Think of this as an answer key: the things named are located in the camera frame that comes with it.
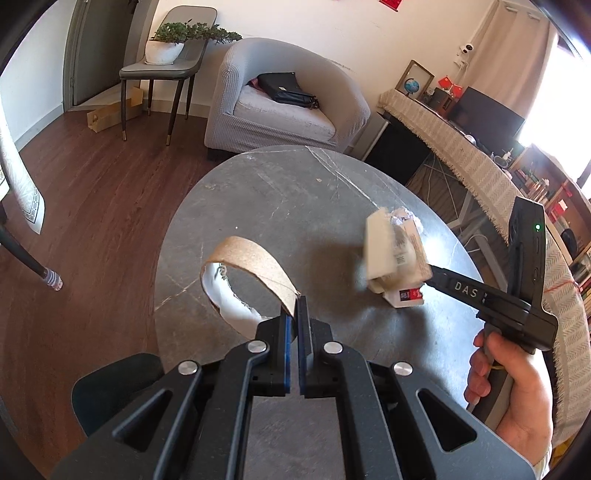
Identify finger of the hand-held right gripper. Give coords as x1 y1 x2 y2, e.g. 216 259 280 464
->
427 263 509 315

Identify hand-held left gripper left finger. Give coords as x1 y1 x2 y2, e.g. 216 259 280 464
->
48 314 294 480

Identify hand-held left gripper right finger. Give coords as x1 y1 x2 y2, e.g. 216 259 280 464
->
298 298 539 480

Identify white carton box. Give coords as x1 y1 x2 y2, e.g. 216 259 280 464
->
364 208 432 308

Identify cardboard tape roll core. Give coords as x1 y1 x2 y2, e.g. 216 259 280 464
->
199 235 302 340

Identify person's right hand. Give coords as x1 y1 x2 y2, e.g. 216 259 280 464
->
464 330 555 467

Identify crumpled white paper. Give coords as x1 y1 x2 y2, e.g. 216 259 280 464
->
390 207 424 232

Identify bookshelf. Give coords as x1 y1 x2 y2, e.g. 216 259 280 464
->
508 148 591 319

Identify desk with lace cloth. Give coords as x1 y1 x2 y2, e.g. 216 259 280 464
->
379 90 591 432

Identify black monitor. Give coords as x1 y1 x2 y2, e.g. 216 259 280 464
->
450 87 526 145

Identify dark teal chair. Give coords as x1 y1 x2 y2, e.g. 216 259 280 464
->
71 353 167 437

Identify small red flags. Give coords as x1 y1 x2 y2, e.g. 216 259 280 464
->
438 76 465 99

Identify framed globe picture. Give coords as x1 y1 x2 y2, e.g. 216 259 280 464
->
396 60 435 100

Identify beige curtain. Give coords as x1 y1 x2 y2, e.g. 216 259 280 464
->
480 0 560 121

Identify grey armchair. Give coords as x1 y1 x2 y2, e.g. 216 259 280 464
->
204 38 371 155

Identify black handbag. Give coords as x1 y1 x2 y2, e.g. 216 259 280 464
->
257 72 320 110

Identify cardboard box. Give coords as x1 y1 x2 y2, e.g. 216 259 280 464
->
87 88 144 134

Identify grey dining chair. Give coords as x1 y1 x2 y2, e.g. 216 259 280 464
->
119 6 218 146

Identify potted green plant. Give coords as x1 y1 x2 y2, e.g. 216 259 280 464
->
144 21 243 65

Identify grey door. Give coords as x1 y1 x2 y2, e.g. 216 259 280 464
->
62 0 160 112

